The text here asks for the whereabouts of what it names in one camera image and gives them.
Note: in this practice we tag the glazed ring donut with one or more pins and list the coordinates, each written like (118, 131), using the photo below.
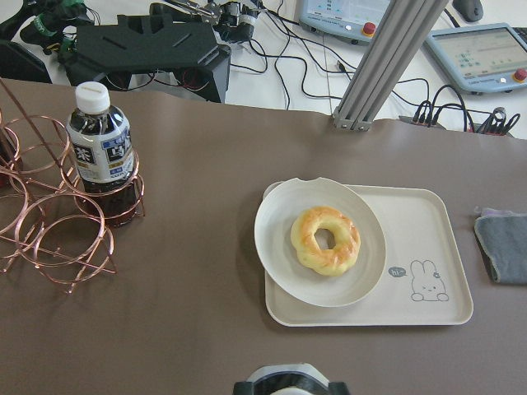
(326, 241)

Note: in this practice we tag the beige rabbit tray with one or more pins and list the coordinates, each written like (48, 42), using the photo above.
(423, 282)

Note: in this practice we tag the blue teach pendant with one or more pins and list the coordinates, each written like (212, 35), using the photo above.
(480, 59)
(352, 21)

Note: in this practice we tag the aluminium frame post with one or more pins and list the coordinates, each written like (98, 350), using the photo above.
(401, 32)

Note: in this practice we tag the grey folded cloth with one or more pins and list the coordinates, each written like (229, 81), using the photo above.
(502, 236)

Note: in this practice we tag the white round plate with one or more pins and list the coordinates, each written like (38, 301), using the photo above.
(272, 228)

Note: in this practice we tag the copper wire bottle rack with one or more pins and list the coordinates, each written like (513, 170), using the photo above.
(47, 217)

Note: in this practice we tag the black device box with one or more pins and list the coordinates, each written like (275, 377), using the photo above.
(112, 54)

